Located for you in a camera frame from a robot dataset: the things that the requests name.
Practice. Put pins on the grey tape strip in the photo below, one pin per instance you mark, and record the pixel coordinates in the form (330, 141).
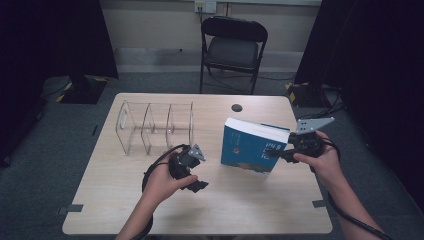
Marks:
(74, 208)
(319, 203)

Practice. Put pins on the person's right hand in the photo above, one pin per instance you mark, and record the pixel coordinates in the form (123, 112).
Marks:
(325, 163)

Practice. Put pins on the black folding chair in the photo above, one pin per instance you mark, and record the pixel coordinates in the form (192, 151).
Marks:
(233, 50)

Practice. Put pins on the white wall outlet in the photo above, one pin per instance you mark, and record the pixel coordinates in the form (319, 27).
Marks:
(206, 6)

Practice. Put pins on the clear acrylic book rack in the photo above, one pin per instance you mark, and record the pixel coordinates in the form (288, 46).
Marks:
(146, 128)

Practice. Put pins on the black curtain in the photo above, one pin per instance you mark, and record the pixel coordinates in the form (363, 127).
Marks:
(50, 40)
(376, 66)

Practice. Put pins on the person's left hand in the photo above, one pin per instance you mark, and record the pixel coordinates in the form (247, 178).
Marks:
(163, 183)

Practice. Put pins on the black stand base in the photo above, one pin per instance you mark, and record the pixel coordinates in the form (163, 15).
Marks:
(83, 90)
(310, 96)

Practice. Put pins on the blue book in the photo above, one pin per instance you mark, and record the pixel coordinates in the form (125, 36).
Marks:
(245, 146)

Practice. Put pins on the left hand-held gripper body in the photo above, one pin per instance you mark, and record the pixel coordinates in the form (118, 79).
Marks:
(181, 163)

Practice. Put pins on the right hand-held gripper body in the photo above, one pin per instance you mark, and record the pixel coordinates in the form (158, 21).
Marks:
(308, 141)

